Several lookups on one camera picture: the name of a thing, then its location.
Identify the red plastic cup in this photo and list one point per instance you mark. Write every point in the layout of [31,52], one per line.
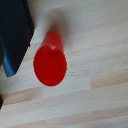
[50,66]

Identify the blue hardcover book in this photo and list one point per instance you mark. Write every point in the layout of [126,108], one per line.
[15,30]

